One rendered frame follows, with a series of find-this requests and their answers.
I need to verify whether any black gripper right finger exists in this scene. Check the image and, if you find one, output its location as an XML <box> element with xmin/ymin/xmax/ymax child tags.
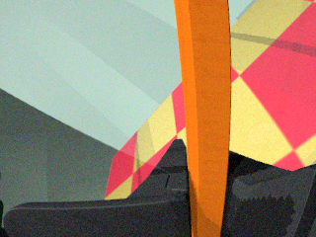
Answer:
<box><xmin>221</xmin><ymin>150</ymin><xmax>316</xmax><ymax>237</ymax></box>

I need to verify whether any orange handle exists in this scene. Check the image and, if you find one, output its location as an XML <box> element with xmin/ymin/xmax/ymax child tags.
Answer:
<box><xmin>174</xmin><ymin>0</ymin><xmax>232</xmax><ymax>237</ymax></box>

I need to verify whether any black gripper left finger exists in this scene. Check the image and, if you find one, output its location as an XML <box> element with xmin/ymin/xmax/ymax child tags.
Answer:
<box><xmin>3</xmin><ymin>138</ymin><xmax>193</xmax><ymax>237</ymax></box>

